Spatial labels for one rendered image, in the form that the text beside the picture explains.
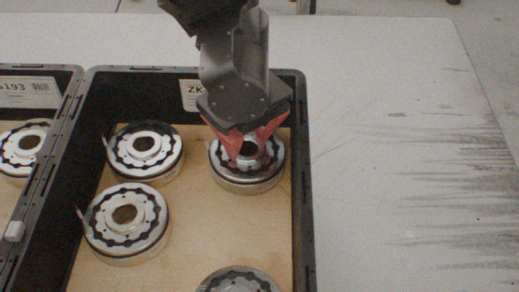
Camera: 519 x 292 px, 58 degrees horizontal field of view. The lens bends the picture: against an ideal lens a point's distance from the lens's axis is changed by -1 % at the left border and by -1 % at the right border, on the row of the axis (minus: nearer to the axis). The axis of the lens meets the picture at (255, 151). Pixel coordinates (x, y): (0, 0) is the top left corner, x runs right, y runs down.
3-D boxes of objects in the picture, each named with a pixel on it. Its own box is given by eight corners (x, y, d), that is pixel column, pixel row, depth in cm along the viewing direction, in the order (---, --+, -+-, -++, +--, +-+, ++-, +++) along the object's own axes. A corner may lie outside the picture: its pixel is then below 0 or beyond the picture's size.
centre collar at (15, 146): (17, 133, 66) (15, 130, 65) (52, 130, 66) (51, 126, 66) (8, 160, 63) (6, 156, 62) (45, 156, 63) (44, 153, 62)
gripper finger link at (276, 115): (289, 148, 64) (292, 96, 56) (246, 173, 61) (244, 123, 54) (258, 119, 67) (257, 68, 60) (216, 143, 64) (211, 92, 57)
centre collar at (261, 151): (232, 135, 65) (232, 132, 65) (268, 139, 65) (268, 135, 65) (225, 163, 62) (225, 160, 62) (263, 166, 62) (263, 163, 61)
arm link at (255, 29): (269, -5, 49) (214, -5, 49) (268, 35, 45) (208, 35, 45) (268, 49, 54) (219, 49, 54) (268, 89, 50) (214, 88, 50)
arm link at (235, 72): (236, -66, 43) (161, -24, 46) (229, 3, 36) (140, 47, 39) (293, 30, 51) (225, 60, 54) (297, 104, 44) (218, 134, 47)
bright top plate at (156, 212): (94, 184, 61) (93, 182, 60) (173, 185, 60) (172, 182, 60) (75, 255, 54) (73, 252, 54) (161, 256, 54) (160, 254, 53)
